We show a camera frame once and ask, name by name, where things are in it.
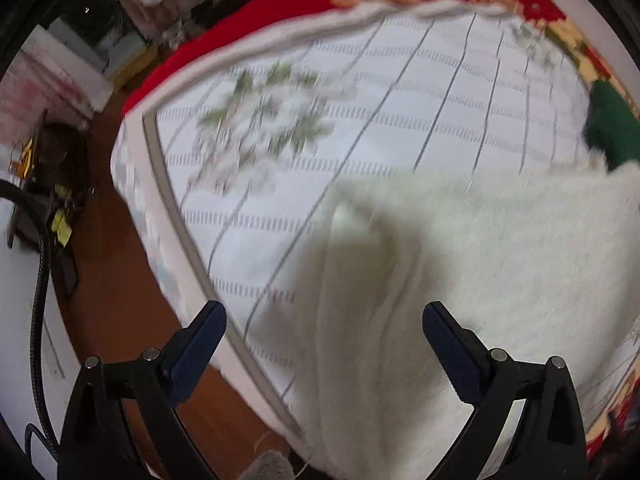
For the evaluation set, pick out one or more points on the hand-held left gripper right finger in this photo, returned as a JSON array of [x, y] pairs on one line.
[[452, 355]]

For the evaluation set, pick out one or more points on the white checked floral blanket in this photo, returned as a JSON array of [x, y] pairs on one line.
[[400, 100]]

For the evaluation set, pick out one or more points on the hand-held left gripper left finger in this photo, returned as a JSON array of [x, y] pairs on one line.
[[195, 355]]

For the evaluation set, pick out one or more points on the pink brick-patterned cover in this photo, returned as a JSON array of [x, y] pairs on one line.
[[45, 85]]

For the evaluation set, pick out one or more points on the checked bed sheet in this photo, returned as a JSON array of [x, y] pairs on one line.
[[135, 185]]

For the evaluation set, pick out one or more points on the white knit jacket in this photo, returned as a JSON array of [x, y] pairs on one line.
[[500, 270]]

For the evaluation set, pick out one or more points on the green garment with white stripes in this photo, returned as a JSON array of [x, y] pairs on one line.
[[612, 125]]

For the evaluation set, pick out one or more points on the grey fuzzy object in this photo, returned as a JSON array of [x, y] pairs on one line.
[[270, 466]]

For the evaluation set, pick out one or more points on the dark box with yellow items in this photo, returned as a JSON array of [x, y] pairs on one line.
[[55, 175]]

